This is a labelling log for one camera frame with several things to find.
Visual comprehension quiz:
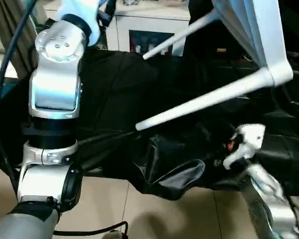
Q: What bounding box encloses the grey curtain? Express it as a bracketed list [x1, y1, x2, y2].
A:
[0, 0, 39, 79]

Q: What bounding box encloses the white plastic table leg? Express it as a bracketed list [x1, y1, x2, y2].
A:
[142, 11, 219, 61]
[136, 67, 275, 132]

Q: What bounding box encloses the black table mat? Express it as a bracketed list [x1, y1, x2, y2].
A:
[0, 47, 299, 202]

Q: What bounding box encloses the teal floor mat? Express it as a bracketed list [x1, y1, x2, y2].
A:
[0, 83, 17, 109]

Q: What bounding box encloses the white glass-door cabinet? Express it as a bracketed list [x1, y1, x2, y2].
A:
[43, 0, 193, 57]

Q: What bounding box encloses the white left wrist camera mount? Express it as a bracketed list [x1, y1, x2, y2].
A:
[56, 0, 102, 47]

